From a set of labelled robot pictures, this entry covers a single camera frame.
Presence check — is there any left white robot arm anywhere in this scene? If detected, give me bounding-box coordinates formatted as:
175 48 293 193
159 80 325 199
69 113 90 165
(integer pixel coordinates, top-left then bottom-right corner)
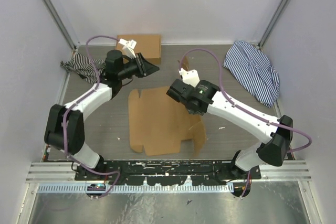
44 49 159 180

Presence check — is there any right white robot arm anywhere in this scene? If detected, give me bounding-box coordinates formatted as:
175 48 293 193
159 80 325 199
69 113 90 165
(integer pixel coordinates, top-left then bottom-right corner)
166 79 293 179

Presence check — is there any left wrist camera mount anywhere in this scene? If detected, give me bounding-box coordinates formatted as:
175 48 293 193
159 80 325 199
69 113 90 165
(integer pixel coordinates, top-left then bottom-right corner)
118 38 137 59

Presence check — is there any black white striped cloth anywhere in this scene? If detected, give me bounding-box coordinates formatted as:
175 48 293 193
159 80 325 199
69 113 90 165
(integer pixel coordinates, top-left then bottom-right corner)
60 53 98 84

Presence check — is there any right aluminium frame post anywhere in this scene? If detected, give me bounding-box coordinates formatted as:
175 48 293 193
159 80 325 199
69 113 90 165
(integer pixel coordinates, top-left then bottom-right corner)
257 0 291 49

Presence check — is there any aluminium front rail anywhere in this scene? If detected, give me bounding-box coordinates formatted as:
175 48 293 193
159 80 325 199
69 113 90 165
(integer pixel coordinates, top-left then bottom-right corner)
26 160 312 183

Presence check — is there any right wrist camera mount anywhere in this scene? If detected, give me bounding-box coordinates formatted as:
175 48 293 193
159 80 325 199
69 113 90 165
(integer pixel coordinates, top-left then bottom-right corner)
178 68 200 87

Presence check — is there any cardboard box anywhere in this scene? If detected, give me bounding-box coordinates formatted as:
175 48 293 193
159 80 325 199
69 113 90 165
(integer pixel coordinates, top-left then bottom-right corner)
117 34 161 65
128 56 207 157

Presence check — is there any blue white striped cloth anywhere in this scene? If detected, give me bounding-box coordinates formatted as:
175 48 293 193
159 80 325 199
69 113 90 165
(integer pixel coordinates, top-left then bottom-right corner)
223 40 280 108

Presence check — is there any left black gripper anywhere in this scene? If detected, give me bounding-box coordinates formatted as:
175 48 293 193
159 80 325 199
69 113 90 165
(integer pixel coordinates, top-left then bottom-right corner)
118 52 160 80

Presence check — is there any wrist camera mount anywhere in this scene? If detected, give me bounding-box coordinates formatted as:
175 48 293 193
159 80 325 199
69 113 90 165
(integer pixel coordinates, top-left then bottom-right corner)
178 68 200 87
118 38 137 59

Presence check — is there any folded closed cardboard box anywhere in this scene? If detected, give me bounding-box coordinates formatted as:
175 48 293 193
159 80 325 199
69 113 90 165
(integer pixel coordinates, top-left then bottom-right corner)
117 34 161 65

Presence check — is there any aluminium frame post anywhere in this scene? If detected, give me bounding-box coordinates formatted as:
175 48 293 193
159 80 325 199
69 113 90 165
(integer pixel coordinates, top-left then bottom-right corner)
257 0 291 49
42 0 78 50

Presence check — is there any left aluminium frame post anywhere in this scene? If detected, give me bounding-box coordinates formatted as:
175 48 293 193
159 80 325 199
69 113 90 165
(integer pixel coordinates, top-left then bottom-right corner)
42 0 78 50

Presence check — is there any slotted grey cable duct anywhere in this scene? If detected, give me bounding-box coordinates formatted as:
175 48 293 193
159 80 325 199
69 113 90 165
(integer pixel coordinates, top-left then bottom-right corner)
37 183 234 194

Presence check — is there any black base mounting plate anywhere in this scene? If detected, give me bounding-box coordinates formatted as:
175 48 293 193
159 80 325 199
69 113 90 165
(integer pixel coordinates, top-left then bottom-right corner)
71 159 247 186

